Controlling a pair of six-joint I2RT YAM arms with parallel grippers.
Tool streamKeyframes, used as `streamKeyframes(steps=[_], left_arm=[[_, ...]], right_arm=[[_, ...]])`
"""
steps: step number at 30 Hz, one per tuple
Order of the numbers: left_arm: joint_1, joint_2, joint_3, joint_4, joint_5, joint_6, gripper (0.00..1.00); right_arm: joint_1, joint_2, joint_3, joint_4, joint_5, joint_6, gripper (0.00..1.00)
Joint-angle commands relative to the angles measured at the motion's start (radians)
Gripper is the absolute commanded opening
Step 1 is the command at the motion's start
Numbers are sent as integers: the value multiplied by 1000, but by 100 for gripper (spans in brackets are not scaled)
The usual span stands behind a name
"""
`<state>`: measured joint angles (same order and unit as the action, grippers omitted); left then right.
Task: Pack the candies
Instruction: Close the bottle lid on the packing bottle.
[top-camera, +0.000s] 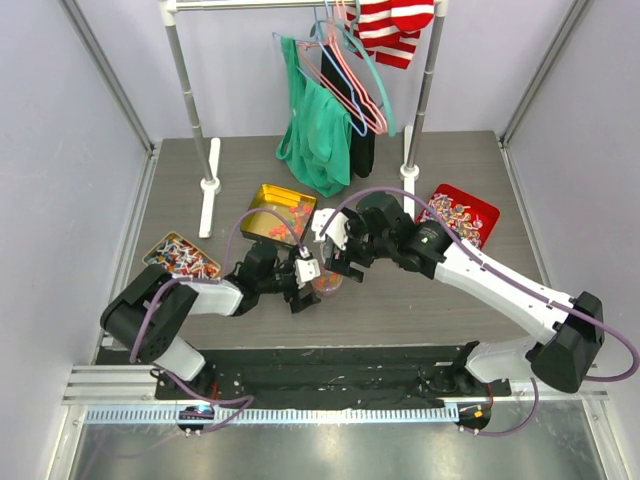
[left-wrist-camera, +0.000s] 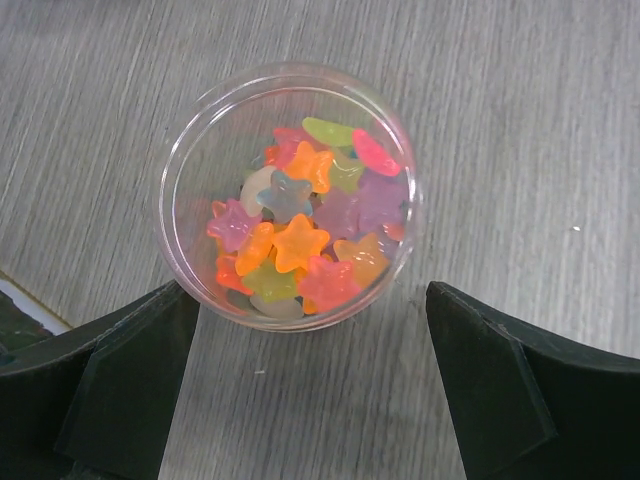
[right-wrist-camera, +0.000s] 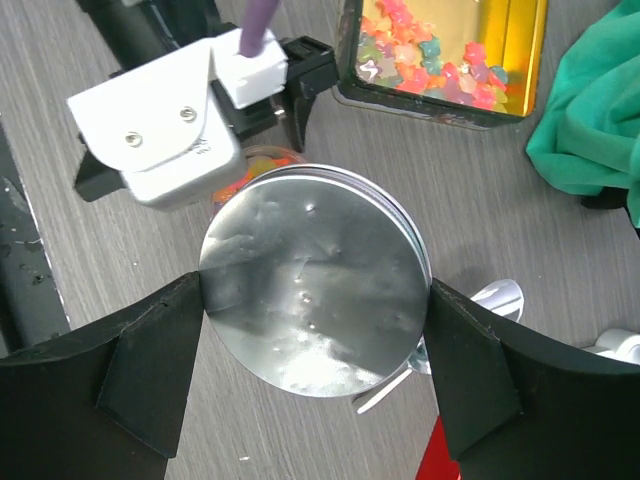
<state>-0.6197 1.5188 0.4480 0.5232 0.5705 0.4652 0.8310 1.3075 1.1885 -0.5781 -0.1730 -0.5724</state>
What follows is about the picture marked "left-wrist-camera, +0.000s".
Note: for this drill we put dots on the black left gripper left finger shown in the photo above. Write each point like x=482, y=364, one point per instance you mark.
x=97, y=402

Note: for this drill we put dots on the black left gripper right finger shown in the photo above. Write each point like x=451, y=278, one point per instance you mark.
x=527, y=403

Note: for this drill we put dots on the gold tin lollipops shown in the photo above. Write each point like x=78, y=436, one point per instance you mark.
x=25, y=321

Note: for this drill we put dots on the clear plastic jar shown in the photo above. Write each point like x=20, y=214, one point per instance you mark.
x=287, y=197

